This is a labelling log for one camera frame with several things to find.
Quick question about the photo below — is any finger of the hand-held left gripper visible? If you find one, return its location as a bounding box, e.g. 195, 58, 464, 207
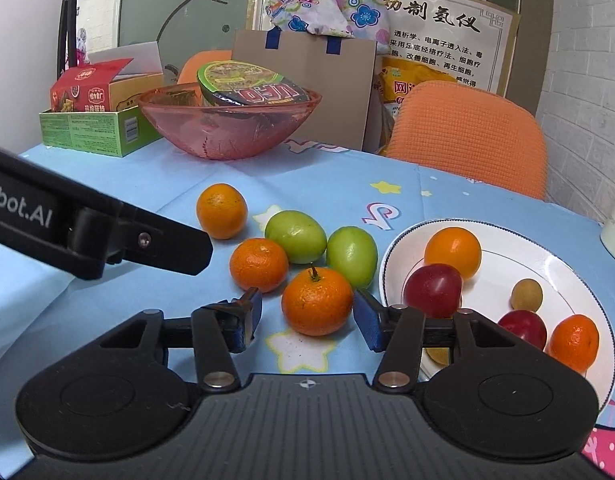
70, 203, 214, 281

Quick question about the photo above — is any yellow snack bag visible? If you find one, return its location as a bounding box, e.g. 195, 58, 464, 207
365, 55, 461, 153

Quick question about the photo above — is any instant noodle cup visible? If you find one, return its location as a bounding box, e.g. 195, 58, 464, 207
196, 61, 311, 111

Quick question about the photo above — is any red snack box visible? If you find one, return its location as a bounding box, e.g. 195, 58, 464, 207
50, 58, 134, 113

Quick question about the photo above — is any floral cloth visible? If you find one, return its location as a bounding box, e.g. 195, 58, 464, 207
265, 0, 392, 53

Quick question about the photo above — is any pink plastic bowl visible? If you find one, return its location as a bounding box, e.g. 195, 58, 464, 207
138, 85, 322, 161

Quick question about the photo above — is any red apple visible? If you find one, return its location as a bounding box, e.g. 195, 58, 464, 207
402, 263, 463, 319

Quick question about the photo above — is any yellow snack box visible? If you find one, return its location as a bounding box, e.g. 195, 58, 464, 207
110, 72, 164, 111

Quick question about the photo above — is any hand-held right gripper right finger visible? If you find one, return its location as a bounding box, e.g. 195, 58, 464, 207
352, 289, 531, 393

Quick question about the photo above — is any mandarin with stem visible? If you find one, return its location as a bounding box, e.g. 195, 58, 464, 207
281, 265, 355, 337

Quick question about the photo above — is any wall poster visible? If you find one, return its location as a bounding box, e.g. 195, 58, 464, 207
252, 0, 521, 98

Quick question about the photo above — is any green jujube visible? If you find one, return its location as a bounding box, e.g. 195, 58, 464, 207
326, 226, 379, 290
264, 210, 328, 265

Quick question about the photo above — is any large orange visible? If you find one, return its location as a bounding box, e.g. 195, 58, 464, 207
424, 227, 483, 281

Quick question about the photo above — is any orange chair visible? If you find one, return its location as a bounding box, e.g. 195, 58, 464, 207
385, 80, 548, 201
176, 50, 233, 86

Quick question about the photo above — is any small mandarin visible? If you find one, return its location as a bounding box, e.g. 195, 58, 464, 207
230, 237, 290, 294

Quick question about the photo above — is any white plate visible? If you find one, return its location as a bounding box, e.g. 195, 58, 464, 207
379, 218, 615, 401

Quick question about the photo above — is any brown cardboard bag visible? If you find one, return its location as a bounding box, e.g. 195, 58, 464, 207
231, 29, 378, 153

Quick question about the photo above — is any green cardboard box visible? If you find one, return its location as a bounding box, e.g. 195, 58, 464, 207
39, 105, 163, 158

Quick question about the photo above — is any blue printed tablecloth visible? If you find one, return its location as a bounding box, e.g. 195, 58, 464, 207
0, 137, 615, 480

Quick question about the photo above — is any frosted glass door panel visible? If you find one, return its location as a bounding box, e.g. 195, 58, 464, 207
118, 0, 266, 56

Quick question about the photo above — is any black pole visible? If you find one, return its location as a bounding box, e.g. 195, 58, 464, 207
58, 0, 83, 78

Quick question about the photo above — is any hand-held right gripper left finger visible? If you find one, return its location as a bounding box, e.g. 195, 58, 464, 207
100, 287, 263, 393

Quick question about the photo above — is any red plum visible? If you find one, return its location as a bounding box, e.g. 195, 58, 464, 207
497, 309, 548, 351

